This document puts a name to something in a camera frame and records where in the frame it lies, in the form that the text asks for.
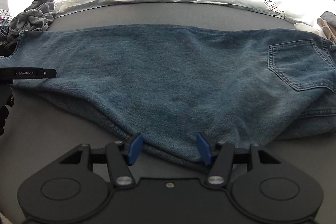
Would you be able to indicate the folded grey garment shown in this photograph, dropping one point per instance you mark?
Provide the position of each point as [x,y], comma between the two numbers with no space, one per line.
[330,18]

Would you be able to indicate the crumpled grey garment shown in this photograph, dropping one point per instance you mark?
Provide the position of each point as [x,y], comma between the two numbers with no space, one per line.
[37,17]

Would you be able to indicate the black garment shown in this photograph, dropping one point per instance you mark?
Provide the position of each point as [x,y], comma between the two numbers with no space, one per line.
[8,48]

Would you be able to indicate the folded beige garment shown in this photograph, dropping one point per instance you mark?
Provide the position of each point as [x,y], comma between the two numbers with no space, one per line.
[327,31]

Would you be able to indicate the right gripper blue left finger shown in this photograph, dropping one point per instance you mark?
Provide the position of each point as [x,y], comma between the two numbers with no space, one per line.
[135,145]

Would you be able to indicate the blue plaid shirt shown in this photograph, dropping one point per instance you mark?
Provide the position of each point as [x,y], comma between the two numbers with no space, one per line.
[5,35]

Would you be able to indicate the blue denim jeans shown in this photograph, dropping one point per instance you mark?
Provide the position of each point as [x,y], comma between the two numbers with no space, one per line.
[171,82]

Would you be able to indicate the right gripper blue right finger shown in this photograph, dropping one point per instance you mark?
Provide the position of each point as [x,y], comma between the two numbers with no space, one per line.
[204,149]

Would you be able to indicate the folded white garment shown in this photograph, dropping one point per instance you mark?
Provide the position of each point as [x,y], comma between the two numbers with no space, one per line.
[305,27]

